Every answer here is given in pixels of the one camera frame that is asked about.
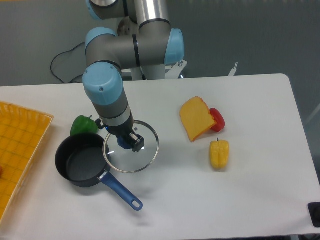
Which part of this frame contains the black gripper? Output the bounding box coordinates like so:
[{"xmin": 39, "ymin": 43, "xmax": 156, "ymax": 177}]
[{"xmin": 95, "ymin": 117, "xmax": 145, "ymax": 152}]

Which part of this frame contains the glass lid with blue knob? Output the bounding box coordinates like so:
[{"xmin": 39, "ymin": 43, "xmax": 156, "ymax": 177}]
[{"xmin": 102, "ymin": 120, "xmax": 160, "ymax": 174}]

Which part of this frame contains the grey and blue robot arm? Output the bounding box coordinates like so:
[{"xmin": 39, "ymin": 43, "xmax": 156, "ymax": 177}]
[{"xmin": 82, "ymin": 0, "xmax": 185, "ymax": 152}]

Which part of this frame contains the green toy bell pepper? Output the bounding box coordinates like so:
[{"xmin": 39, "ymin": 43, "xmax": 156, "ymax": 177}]
[{"xmin": 70, "ymin": 115, "xmax": 99, "ymax": 136}]

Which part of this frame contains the orange toy bread slice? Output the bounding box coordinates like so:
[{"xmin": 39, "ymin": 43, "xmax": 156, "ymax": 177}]
[{"xmin": 179, "ymin": 96, "xmax": 217, "ymax": 142}]

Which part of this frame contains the yellow toy bell pepper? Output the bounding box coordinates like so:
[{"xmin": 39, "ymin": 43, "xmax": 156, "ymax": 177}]
[{"xmin": 209, "ymin": 139, "xmax": 230, "ymax": 170}]

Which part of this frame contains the red toy pepper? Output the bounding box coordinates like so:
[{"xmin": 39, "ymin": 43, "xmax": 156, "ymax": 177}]
[{"xmin": 210, "ymin": 108, "xmax": 226, "ymax": 133}]

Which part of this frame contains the yellow woven basket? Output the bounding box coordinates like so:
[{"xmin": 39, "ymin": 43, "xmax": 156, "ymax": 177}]
[{"xmin": 0, "ymin": 101, "xmax": 54, "ymax": 222}]

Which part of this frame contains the black device at table edge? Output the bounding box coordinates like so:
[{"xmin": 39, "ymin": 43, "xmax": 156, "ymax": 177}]
[{"xmin": 307, "ymin": 202, "xmax": 320, "ymax": 228}]

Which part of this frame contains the black saucepan with blue handle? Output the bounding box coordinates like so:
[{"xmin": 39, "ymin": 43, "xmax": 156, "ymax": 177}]
[{"xmin": 55, "ymin": 133, "xmax": 143, "ymax": 211}]

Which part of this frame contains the black cable on floor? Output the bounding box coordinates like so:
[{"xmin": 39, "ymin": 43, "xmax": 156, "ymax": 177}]
[{"xmin": 50, "ymin": 41, "xmax": 87, "ymax": 84}]

